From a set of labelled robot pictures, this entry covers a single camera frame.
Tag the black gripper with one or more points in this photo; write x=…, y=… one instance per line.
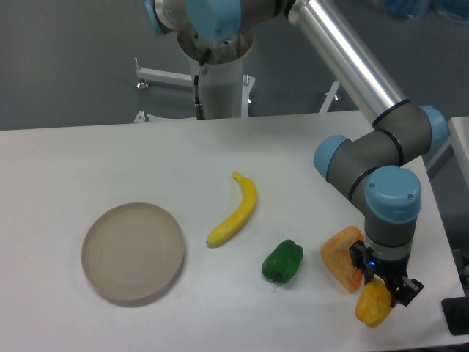
x=388, y=263

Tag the yellow toy pepper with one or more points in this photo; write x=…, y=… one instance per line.
x=374, y=303

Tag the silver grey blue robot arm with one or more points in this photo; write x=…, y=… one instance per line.
x=370, y=171

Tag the green toy pepper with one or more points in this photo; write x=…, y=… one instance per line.
x=283, y=262

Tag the beige round plate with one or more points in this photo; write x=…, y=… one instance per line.
x=133, y=253

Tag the orange toy pizza slice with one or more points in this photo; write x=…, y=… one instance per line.
x=335, y=254

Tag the black device at table edge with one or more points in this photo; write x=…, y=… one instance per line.
x=455, y=310

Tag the yellow toy banana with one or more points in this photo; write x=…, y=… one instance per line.
x=232, y=224

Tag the blue bag in background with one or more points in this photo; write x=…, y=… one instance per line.
x=451, y=11

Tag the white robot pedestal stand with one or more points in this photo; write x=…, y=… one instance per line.
x=219, y=91

